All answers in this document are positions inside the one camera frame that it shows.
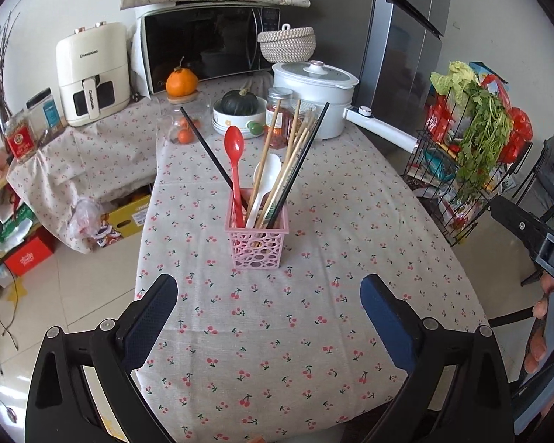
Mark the red cardboard box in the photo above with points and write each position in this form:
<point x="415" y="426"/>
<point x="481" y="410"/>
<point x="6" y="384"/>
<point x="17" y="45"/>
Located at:
<point x="28" y="256"/>

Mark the white ceramic bowl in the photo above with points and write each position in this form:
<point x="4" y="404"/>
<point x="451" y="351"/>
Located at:
<point x="231" y="122"/>

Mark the woven lidded basket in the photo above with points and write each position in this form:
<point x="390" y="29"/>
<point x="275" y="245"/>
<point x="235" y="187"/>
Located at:
<point x="288" y="44"/>

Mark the orange mandarin with stem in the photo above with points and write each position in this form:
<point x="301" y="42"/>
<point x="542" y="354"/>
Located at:
<point x="182" y="83"/>

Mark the cherry print cabinet cover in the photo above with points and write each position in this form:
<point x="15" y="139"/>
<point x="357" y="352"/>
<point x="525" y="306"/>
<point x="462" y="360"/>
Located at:
<point x="102" y="157"/>

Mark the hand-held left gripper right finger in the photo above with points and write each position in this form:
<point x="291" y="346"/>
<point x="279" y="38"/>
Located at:
<point x="387" y="323"/>

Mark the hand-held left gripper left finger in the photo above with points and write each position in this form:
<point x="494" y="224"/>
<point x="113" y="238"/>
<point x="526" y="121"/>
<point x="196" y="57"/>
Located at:
<point x="150" y="318"/>

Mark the bundle of dried twigs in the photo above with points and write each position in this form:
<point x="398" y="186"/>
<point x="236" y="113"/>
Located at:
<point x="0" y="78"/>

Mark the dark green pumpkin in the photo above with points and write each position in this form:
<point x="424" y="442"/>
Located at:
<point x="238" y="101"/>

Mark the bunch of leafy greens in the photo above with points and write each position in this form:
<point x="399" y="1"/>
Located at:
<point x="480" y="138"/>

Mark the yellow cardboard box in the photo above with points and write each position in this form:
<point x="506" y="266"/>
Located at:
<point x="129" y="214"/>

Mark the black chopstick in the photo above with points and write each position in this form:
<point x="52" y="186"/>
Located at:
<point x="208" y="152"/>
<point x="304" y="152"/>

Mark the red plastic spoon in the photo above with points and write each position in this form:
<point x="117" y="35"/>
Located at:
<point x="234" y="145"/>

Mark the person's right hand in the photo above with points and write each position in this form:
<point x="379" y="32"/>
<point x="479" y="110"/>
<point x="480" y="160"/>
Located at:
<point x="537" y="332"/>

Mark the jar of red dried berries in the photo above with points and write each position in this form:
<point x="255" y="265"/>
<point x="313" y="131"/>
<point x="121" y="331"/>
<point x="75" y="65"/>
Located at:
<point x="279" y="120"/>

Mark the white electric cooking pot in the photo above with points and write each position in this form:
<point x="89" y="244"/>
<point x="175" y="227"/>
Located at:
<point x="337" y="115"/>

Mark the round wooden coaster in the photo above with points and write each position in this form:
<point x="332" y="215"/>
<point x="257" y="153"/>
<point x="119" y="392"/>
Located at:
<point x="182" y="99"/>

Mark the pink plastic basket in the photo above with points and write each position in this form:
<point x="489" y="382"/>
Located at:
<point x="256" y="249"/>

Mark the cream air fryer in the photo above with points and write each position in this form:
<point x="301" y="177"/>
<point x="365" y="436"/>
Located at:
<point x="92" y="69"/>

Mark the disposable bamboo chopsticks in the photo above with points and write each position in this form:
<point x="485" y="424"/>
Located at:
<point x="304" y="134"/>

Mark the plain bamboo chopstick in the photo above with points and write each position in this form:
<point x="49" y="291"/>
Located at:
<point x="291" y="134"/>

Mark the jar with red label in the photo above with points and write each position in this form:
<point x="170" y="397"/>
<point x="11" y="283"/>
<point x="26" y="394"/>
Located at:
<point x="19" y="140"/>

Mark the crumpled clear plastic bag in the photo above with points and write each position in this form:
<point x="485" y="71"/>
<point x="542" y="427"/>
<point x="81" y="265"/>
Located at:
<point x="85" y="217"/>

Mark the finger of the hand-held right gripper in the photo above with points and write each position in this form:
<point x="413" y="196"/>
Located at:
<point x="519" y="227"/>

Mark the cherry print tablecloth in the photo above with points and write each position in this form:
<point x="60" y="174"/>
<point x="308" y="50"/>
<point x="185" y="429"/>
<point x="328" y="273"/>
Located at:
<point x="268" y="332"/>

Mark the thin bamboo chopstick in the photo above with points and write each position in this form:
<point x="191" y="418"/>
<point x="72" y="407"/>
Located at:
<point x="295" y="159"/>
<point x="290" y="161"/>

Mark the small orange tomato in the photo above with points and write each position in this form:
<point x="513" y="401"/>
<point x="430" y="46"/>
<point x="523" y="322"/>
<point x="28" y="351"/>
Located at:
<point x="188" y="123"/>
<point x="183" y="136"/>

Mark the clear container with black lid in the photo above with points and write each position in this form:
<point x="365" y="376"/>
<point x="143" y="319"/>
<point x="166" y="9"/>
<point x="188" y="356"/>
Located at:
<point x="51" y="110"/>

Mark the green printed bag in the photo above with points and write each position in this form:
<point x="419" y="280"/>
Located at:
<point x="14" y="226"/>

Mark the pile of snack packets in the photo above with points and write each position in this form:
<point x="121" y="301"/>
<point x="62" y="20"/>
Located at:
<point x="438" y="120"/>

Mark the grey refrigerator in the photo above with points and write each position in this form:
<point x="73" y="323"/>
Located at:
<point x="397" y="32"/>

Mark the white plastic spoon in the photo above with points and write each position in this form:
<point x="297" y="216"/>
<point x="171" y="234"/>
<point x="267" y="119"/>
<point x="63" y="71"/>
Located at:
<point x="267" y="175"/>

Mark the thick light wooden chopstick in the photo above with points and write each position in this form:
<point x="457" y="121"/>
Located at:
<point x="270" y="143"/>

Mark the black microwave oven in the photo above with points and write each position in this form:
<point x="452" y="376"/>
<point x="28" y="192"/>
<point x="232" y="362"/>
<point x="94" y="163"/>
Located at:
<point x="203" y="50"/>

